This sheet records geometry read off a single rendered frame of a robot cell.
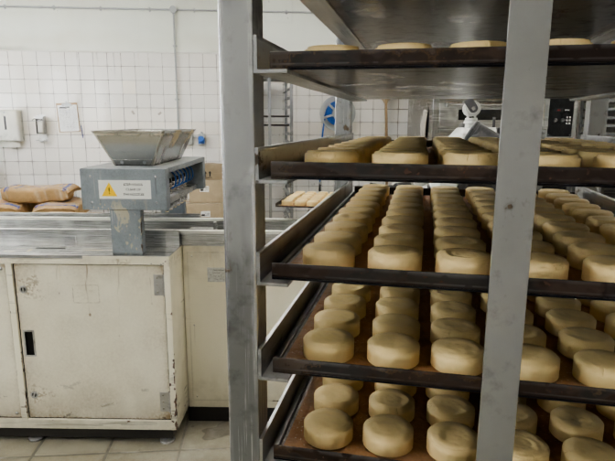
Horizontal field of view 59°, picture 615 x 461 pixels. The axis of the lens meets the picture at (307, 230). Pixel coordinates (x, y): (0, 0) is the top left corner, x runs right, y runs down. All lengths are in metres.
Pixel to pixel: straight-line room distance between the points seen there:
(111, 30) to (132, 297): 4.71
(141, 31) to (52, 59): 1.02
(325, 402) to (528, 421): 0.21
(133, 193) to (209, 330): 0.70
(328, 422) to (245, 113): 0.31
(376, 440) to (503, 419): 0.12
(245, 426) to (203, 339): 1.94
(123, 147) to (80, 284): 0.57
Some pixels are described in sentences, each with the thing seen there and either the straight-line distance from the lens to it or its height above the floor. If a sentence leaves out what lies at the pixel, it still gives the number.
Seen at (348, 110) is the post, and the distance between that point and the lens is 1.06.
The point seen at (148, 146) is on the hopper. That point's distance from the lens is 2.24.
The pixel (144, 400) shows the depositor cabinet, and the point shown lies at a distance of 2.45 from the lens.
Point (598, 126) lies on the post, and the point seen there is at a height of 1.35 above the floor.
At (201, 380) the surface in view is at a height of 0.22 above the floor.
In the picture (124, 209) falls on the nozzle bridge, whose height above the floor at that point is 1.02.
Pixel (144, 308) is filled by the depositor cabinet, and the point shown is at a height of 0.62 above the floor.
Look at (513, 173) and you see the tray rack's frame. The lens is 0.45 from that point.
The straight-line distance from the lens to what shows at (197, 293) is 2.40.
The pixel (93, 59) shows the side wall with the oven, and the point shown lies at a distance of 6.67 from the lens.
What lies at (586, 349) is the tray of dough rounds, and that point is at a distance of 0.57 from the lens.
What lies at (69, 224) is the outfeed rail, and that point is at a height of 0.87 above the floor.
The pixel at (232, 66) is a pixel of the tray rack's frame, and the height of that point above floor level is 1.40.
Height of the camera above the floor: 1.36
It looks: 11 degrees down
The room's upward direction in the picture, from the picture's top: straight up
